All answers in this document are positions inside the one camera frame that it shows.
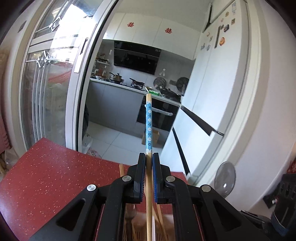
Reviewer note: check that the pink plastic utensil holder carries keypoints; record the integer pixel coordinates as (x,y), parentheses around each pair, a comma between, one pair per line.
(139,224)

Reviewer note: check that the black built-in oven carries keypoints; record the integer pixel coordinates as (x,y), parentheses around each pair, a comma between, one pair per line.
(163,114)

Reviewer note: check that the cardboard box on floor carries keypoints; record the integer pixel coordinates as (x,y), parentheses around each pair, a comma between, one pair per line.
(155,138)

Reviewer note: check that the black range hood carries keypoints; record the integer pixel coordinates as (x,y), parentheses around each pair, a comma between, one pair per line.
(135,56)

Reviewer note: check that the glass sliding door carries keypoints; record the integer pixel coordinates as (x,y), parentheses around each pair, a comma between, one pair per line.
(52,50)

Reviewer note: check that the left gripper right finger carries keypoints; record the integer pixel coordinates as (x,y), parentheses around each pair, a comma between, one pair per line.
(200,213)

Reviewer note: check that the plain bamboo chopstick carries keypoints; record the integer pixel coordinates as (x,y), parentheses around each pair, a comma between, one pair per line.
(121,170)

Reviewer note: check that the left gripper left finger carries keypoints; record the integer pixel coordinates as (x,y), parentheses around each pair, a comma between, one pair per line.
(97,213)

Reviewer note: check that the grey kitchen counter cabinets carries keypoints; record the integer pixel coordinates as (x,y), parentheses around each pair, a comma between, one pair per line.
(118,107)

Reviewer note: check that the blue patterned chopstick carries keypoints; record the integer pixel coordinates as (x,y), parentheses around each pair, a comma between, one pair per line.
(148,169)

